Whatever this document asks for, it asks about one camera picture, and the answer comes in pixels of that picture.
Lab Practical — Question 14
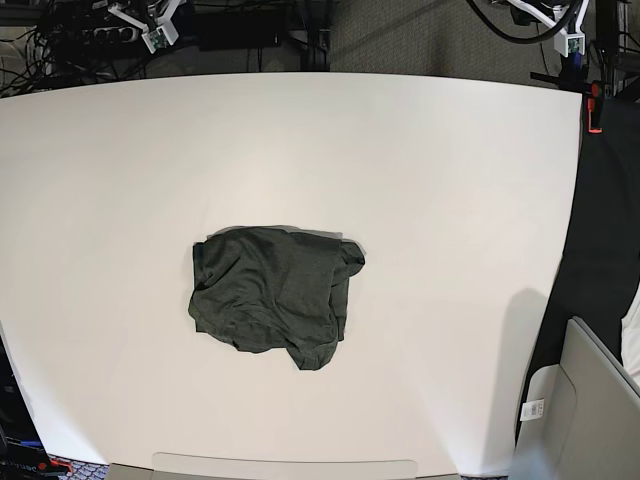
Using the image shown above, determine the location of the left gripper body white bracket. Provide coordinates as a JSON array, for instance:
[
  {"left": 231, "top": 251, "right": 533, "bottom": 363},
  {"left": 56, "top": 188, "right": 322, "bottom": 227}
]
[{"left": 506, "top": 0, "right": 589, "bottom": 56}]

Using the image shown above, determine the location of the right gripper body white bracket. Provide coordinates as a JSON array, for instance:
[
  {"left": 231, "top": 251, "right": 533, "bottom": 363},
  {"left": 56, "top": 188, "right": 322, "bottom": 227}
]
[{"left": 107, "top": 0, "right": 180, "bottom": 53}]

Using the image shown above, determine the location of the green long sleeve shirt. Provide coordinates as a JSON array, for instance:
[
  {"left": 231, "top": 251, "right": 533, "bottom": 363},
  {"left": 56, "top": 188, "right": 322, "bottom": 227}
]
[{"left": 188, "top": 227, "right": 365, "bottom": 371}]

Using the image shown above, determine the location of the red clamp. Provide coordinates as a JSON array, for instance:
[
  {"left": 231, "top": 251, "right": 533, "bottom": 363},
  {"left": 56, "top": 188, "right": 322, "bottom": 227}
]
[{"left": 586, "top": 82, "right": 603, "bottom": 135}]

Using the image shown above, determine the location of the white power strip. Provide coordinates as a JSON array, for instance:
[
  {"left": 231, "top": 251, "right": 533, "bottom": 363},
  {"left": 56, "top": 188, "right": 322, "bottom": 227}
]
[{"left": 81, "top": 27, "right": 139, "bottom": 45}]

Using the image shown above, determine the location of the dark grey mat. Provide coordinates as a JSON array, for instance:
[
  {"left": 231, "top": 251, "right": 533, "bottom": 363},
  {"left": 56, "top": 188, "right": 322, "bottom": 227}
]
[{"left": 532, "top": 97, "right": 640, "bottom": 381}]

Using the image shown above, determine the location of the white plastic bin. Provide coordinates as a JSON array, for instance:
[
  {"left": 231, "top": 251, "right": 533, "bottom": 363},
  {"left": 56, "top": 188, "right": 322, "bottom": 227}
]
[{"left": 509, "top": 318, "right": 639, "bottom": 479}]

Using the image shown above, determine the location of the black box red logo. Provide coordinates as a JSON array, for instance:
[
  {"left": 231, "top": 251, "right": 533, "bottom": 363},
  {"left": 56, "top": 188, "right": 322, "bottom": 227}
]
[{"left": 0, "top": 369, "right": 51, "bottom": 480}]

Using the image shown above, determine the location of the blue handled tool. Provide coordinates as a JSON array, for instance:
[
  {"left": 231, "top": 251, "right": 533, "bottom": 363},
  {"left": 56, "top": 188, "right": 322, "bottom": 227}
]
[{"left": 567, "top": 52, "right": 583, "bottom": 71}]

